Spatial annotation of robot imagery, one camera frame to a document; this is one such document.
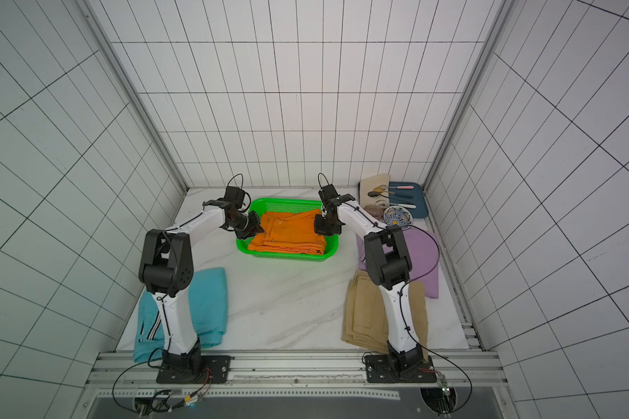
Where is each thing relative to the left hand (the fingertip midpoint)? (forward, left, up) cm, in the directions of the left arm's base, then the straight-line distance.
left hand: (261, 232), depth 98 cm
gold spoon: (+27, -51, -4) cm, 58 cm away
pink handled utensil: (+31, -63, -7) cm, 71 cm away
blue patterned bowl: (+11, -55, -3) cm, 57 cm away
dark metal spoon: (+25, -49, -5) cm, 55 cm away
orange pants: (0, -11, 0) cm, 11 cm away
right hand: (+2, -20, -2) cm, 20 cm away
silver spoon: (+19, -52, -5) cm, 55 cm away
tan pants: (-31, -37, -3) cm, 49 cm away
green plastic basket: (+16, -11, -3) cm, 20 cm away
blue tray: (+22, -67, -5) cm, 71 cm away
